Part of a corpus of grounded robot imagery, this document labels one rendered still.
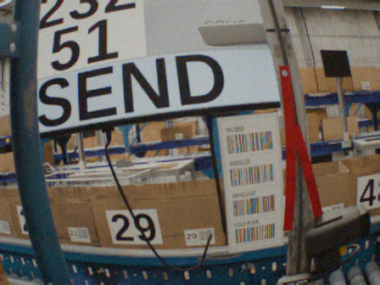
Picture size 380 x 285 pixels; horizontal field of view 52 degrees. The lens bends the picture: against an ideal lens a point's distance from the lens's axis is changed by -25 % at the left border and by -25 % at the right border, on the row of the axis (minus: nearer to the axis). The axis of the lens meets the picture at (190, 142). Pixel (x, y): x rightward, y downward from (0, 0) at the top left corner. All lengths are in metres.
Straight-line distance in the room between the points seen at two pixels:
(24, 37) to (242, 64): 0.53
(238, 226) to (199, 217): 0.64
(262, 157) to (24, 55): 0.45
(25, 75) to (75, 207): 1.15
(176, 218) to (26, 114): 1.06
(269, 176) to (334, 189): 0.65
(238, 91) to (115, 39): 0.22
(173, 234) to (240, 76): 0.68
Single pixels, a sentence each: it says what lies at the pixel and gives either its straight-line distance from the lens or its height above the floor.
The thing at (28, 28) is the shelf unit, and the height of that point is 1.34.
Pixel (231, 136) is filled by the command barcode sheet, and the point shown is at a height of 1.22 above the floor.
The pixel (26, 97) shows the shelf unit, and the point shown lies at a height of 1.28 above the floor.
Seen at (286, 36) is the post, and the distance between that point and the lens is 0.68.
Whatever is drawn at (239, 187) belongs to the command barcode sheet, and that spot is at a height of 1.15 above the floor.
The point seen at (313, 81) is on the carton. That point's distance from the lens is 5.83.
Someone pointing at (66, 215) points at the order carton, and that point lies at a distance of 1.46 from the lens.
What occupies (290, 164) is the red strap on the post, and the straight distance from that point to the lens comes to 0.67.
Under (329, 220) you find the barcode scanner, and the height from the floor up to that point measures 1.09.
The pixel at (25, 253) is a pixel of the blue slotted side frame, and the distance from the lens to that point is 1.56.
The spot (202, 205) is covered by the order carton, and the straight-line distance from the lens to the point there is 1.31.
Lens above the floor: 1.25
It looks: 3 degrees down
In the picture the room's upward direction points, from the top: 7 degrees counter-clockwise
